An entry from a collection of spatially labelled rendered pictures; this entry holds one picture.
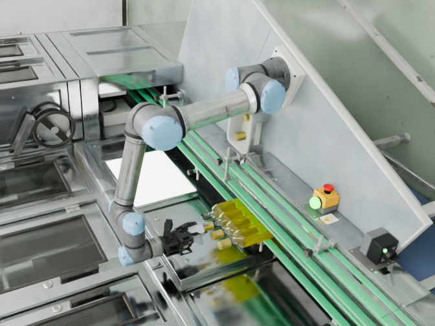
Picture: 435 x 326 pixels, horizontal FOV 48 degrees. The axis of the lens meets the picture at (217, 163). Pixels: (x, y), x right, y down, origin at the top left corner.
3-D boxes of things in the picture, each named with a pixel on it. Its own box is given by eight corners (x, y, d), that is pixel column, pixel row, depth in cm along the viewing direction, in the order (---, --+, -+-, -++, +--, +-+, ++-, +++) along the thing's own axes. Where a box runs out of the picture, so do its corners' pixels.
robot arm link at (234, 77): (250, 59, 192) (220, 65, 186) (270, 69, 181) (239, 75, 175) (248, 89, 197) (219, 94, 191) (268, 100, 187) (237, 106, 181)
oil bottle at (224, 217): (258, 210, 211) (215, 224, 201) (260, 200, 208) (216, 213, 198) (266, 218, 207) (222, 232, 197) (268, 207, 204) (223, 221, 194)
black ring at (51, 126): (74, 140, 263) (33, 147, 254) (71, 104, 252) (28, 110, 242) (77, 144, 260) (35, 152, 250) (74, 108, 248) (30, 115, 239)
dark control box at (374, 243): (376, 243, 171) (358, 250, 167) (382, 226, 167) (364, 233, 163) (394, 259, 166) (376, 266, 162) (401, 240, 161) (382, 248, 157)
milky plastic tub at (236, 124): (241, 136, 235) (225, 139, 231) (246, 93, 222) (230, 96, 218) (261, 154, 222) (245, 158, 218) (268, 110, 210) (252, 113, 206)
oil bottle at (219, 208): (251, 202, 215) (208, 215, 205) (253, 193, 212) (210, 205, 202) (258, 210, 211) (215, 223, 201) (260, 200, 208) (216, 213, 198)
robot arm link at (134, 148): (123, 91, 169) (100, 215, 186) (135, 102, 161) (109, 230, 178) (153, 94, 176) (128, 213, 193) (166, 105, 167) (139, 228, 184)
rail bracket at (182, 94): (190, 108, 269) (152, 115, 259) (192, 80, 260) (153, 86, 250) (194, 112, 266) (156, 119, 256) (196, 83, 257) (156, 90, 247)
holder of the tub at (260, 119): (241, 145, 238) (227, 149, 234) (248, 94, 223) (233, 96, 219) (261, 163, 226) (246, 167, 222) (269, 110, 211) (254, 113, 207)
